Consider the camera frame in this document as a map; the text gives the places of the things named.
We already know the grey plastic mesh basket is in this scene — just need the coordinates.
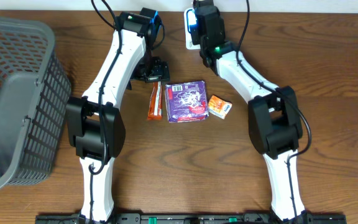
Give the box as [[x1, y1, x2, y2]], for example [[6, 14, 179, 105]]
[[0, 17, 71, 189]]

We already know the small orange tissue packet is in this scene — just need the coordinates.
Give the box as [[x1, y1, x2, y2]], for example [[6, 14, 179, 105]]
[[208, 95, 232, 119]]

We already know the orange snack bar wrapper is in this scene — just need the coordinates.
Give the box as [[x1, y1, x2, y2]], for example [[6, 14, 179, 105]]
[[147, 82, 162, 120]]

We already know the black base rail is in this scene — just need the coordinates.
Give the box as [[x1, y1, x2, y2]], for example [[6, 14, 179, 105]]
[[35, 212, 347, 224]]

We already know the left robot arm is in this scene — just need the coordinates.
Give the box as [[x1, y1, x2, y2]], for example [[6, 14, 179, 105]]
[[66, 7, 170, 223]]

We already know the purple square snack packet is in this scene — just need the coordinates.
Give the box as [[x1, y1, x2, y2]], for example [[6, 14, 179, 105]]
[[165, 80, 209, 123]]

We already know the teal packet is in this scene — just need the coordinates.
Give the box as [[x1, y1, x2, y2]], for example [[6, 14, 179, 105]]
[[186, 9, 197, 33]]

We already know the white barcode scanner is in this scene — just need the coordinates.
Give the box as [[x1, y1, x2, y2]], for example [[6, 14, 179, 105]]
[[183, 8, 200, 50]]

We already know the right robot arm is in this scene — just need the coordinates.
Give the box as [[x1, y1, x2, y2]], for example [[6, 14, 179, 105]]
[[187, 1, 311, 223]]

